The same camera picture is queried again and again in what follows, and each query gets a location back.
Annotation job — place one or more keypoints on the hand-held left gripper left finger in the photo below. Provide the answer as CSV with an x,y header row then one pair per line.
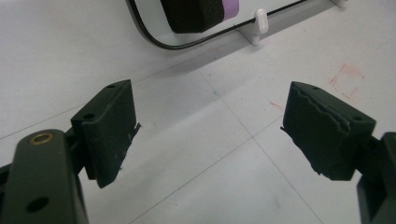
x,y
106,133

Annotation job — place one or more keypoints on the white whiteboard with black rim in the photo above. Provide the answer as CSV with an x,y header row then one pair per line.
x,y
149,21

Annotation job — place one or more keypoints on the white whiteboard foot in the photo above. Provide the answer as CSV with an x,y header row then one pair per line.
x,y
261,21

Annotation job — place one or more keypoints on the purple and black foam eraser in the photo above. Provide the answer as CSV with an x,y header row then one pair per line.
x,y
193,15

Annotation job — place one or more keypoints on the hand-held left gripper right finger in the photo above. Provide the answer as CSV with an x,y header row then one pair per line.
x,y
323,140

